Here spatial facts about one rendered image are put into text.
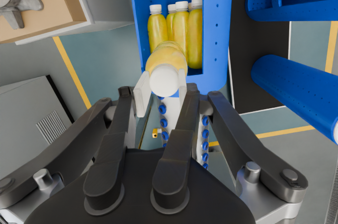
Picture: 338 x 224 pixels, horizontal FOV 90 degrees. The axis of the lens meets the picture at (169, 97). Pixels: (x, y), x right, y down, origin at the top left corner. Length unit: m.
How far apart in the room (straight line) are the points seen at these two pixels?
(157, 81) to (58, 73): 1.92
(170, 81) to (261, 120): 2.00
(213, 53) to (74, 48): 1.63
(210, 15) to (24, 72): 2.10
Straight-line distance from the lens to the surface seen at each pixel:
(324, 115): 1.06
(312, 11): 1.01
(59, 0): 0.67
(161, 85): 0.22
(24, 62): 2.28
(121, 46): 1.75
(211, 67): 0.47
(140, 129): 1.30
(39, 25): 0.71
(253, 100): 1.84
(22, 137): 1.78
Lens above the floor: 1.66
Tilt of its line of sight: 66 degrees down
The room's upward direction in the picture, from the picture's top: 176 degrees counter-clockwise
